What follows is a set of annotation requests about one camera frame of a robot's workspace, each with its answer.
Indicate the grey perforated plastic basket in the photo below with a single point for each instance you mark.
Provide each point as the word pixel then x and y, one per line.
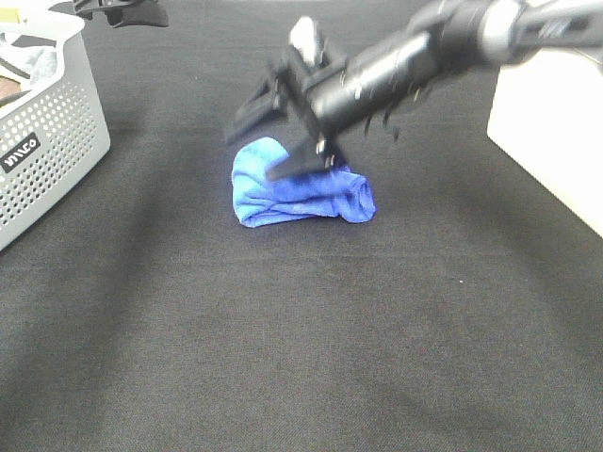
pixel 53 134

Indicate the grey cloth in basket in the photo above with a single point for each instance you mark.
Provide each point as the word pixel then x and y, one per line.
pixel 29 65

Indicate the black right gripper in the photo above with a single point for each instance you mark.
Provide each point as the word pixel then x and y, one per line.
pixel 292 82

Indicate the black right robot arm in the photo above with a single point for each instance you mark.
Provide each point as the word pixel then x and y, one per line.
pixel 332 92

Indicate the white plastic crate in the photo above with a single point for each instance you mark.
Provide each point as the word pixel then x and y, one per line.
pixel 547 116

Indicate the blue microfiber towel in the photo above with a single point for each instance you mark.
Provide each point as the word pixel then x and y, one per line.
pixel 337 193

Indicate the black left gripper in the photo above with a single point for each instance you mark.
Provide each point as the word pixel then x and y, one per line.
pixel 121 13

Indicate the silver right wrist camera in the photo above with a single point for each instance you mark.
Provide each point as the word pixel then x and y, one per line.
pixel 306 37

